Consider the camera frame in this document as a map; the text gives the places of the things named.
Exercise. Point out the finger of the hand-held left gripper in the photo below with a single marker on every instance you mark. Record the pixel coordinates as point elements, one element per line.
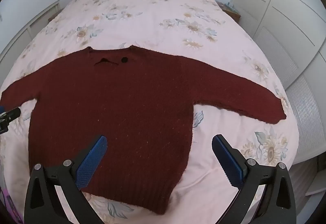
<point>13,113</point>

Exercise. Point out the pink floral bed blanket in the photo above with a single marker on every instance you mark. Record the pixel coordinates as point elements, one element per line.
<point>158,23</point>

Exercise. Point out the dark red knitted sweater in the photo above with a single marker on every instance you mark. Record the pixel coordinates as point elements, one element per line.
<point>114,112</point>

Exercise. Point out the wooden nightstand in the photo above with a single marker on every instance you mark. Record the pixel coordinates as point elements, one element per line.
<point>233,13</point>

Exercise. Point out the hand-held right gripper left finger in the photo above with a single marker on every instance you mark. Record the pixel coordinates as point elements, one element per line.
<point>91,160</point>

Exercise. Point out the white wardrobe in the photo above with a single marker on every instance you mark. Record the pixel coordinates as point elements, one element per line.
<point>293,23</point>

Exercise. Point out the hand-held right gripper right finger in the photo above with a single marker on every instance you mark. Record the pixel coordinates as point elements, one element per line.
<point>227,161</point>

